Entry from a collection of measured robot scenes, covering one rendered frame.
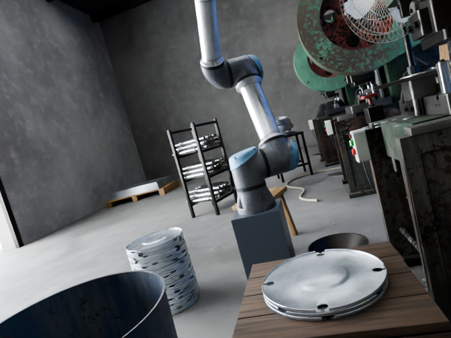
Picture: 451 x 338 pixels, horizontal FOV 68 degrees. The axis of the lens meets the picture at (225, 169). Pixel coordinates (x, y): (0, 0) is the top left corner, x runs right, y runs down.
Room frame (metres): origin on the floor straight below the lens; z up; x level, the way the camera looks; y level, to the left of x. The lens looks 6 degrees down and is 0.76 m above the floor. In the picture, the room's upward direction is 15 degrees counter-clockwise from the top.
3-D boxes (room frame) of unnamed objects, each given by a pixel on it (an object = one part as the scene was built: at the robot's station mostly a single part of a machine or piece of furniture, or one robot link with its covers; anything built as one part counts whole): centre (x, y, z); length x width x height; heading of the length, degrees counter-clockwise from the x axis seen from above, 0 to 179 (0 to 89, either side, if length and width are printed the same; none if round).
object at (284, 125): (4.21, -0.83, 0.40); 0.45 x 0.40 x 0.79; 178
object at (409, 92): (1.14, -0.67, 0.72); 0.25 x 0.14 x 0.14; 76
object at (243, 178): (1.26, -0.08, 0.62); 0.13 x 0.12 x 0.14; 100
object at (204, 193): (3.52, 0.22, 0.47); 0.46 x 0.43 x 0.95; 56
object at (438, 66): (0.95, -0.68, 0.75); 0.03 x 0.03 x 0.10; 76
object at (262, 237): (1.26, -0.08, 0.23); 0.18 x 0.18 x 0.45; 76
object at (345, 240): (1.63, -0.45, 0.04); 0.30 x 0.30 x 0.07
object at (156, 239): (1.65, 0.44, 0.34); 0.29 x 0.29 x 0.01
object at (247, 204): (1.26, -0.08, 0.50); 0.15 x 0.15 x 0.10
